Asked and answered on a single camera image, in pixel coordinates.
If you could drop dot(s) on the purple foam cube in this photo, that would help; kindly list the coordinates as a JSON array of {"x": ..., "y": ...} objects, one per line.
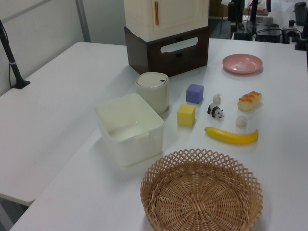
[{"x": 194, "y": 94}]

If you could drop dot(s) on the black white panda figurine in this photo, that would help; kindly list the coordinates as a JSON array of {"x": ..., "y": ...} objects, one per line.
[{"x": 215, "y": 111}]

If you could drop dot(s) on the yellow banana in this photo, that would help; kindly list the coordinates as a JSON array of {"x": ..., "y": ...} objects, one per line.
[{"x": 231, "y": 137}]

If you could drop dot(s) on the small white crumpled ball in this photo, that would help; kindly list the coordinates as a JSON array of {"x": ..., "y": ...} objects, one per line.
[
  {"x": 241, "y": 121},
  {"x": 217, "y": 98}
]

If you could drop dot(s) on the pink round plate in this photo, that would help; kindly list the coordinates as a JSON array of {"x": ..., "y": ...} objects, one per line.
[{"x": 241, "y": 63}]

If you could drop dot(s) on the cream open plastic bin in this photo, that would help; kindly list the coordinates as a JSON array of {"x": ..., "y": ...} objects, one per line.
[{"x": 144, "y": 149}]

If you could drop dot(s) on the cream plastic cabinet box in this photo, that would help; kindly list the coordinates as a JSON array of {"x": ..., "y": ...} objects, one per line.
[{"x": 178, "y": 16}]

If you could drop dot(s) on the black camera stand pole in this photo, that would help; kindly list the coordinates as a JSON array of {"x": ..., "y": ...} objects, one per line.
[{"x": 12, "y": 62}]

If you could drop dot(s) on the beige lidded trash can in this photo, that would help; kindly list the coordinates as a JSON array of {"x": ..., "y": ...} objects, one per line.
[{"x": 154, "y": 95}]

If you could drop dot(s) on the black equipment box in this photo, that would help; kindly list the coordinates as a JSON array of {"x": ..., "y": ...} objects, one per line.
[{"x": 268, "y": 36}]

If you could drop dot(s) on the orange glazed bread loaf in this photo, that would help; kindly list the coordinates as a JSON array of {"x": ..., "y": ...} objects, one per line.
[{"x": 249, "y": 102}]

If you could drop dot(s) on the black clamp stand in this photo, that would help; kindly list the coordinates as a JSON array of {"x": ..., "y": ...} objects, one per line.
[{"x": 300, "y": 42}]

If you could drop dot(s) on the round woven wicker basket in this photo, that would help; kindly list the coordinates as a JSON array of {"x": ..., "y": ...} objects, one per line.
[{"x": 199, "y": 199}]

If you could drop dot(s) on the yellow foam cube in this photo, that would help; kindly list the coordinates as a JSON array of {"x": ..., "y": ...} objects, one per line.
[{"x": 185, "y": 116}]

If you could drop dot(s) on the black tripod stand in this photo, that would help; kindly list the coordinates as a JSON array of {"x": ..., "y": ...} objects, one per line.
[{"x": 235, "y": 14}]

